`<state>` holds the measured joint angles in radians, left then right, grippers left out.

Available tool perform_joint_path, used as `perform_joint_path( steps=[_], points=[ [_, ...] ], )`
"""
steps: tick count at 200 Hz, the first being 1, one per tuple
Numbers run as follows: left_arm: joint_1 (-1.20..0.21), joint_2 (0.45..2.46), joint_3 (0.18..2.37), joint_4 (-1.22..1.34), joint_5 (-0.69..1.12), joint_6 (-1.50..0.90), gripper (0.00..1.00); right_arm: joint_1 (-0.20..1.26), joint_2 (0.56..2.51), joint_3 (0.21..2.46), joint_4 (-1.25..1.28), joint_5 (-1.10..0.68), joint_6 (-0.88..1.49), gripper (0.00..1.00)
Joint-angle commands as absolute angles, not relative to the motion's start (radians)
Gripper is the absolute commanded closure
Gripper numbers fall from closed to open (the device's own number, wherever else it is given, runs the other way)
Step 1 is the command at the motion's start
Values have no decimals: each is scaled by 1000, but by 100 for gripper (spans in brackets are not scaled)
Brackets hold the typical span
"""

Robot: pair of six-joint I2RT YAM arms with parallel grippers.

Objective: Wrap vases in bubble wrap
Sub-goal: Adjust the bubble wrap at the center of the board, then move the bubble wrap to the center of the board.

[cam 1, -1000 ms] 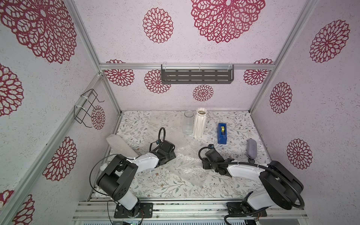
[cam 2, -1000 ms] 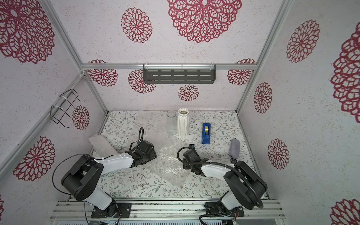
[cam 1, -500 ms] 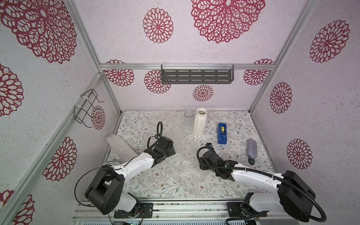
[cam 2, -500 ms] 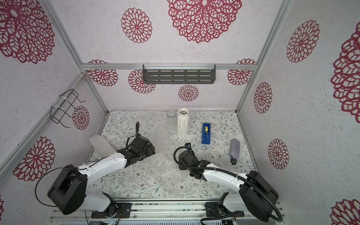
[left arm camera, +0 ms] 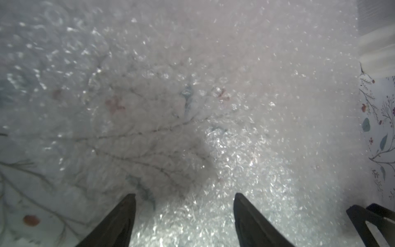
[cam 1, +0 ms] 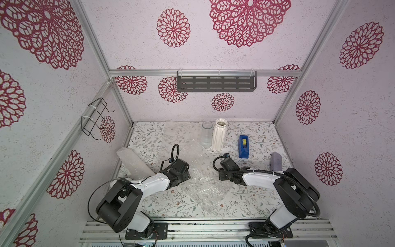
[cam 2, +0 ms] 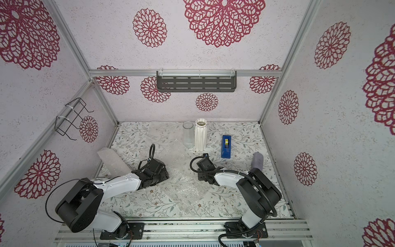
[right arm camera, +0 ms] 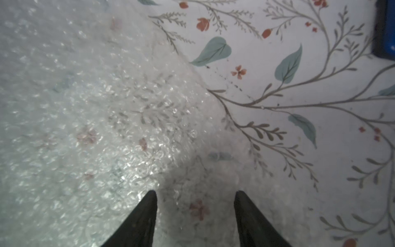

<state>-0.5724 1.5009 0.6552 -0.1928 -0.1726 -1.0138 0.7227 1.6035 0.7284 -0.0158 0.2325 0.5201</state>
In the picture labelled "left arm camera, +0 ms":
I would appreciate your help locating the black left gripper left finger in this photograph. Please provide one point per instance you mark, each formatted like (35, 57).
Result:
(116, 228)

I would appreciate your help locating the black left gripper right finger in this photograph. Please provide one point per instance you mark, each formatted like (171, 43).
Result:
(253, 229)

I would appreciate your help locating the clear bubble wrap sheet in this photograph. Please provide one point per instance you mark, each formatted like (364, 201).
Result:
(185, 104)

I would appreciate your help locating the clear glass vase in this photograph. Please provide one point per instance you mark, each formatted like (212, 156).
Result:
(374, 14)

